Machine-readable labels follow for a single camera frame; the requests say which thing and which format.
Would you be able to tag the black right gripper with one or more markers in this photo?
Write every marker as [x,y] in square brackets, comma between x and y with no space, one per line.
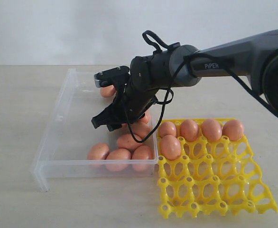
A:
[129,103]

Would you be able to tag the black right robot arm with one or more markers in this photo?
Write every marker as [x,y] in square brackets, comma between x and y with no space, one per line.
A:
[175,65]

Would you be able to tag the brown egg second row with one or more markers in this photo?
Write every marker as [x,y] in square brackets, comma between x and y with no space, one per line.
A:
[108,91]

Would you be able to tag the brown egg front right corner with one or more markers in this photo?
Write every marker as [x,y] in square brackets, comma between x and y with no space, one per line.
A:
[141,153]

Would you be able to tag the clear plastic bin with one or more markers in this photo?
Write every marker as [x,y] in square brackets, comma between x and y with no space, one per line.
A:
[70,134]

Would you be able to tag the yellow plastic egg tray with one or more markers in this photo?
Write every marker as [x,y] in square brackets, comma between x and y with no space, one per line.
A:
[219,176]

